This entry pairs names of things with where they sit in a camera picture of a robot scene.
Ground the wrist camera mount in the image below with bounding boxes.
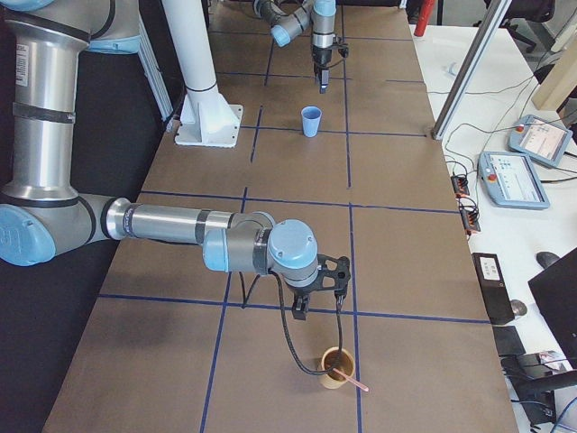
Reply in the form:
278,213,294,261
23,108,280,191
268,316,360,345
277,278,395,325
331,35,349,59
313,254,351,305

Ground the orange black connector far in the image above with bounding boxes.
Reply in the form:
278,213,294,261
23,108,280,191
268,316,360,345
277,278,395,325
451,173,470,198

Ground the black box with label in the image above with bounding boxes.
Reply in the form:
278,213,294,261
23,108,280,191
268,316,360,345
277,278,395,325
472,253,515,326

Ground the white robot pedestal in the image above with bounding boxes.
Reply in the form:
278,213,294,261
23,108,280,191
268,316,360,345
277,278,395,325
162,0,243,148

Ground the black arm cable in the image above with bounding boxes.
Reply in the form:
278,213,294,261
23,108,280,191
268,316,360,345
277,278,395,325
238,270,348,376

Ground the orange black connector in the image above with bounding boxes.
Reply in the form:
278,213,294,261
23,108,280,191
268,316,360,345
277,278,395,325
458,198,481,235
451,173,470,198

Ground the teach pendant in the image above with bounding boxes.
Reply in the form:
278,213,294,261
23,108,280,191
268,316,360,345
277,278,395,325
478,152,550,210
508,115,572,168

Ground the aluminium frame post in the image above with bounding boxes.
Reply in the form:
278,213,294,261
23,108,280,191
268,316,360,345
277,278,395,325
431,0,512,140

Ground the red cylinder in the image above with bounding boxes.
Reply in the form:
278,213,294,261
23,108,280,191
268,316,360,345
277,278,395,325
414,0,436,37

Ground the black monitor corner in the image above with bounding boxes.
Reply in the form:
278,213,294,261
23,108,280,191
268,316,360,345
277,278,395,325
528,249,576,368

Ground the black computer mouse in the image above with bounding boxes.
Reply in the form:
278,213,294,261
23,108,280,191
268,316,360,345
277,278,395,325
536,251,560,269

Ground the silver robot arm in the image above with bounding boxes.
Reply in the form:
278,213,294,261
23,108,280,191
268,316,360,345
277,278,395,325
252,0,339,94
1,51,164,332

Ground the blue ribbed plastic cup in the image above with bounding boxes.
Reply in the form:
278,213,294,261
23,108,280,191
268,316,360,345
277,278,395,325
301,106,323,138

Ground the orange black connector near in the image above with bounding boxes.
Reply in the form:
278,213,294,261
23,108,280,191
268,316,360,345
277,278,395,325
458,198,481,235

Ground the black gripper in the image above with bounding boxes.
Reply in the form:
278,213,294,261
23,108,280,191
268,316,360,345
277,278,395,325
288,285,314,320
312,45,333,94

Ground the far teach pendant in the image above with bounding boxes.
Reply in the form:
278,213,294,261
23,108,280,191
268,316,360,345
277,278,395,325
508,115,572,168

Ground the near teach pendant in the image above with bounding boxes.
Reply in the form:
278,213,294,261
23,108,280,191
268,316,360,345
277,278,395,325
478,152,550,210

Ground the tan ceramic cup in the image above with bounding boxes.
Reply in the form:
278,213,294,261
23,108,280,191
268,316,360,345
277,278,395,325
318,346,356,390

